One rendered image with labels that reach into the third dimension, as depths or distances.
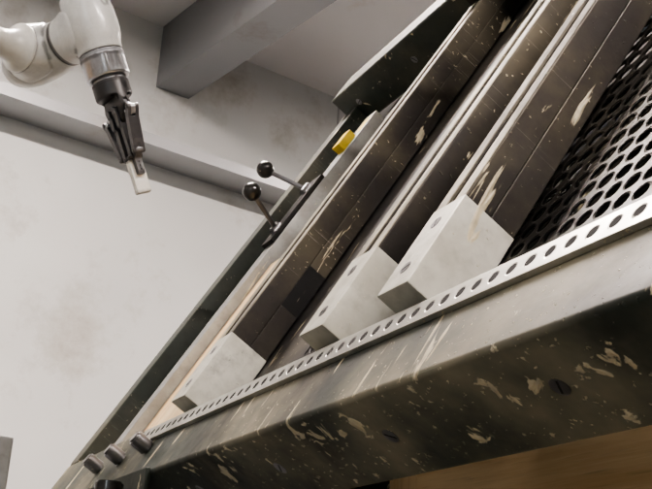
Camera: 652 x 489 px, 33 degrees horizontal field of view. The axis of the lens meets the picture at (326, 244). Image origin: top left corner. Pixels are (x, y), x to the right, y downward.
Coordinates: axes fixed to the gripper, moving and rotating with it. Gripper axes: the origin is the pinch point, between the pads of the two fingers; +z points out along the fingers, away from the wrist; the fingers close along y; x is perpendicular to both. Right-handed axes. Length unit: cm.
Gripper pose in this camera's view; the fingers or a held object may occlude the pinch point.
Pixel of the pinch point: (138, 176)
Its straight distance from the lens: 225.7
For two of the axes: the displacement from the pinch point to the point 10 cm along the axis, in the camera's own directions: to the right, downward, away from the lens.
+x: -7.8, 1.9, -6.0
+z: 3.1, 9.5, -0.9
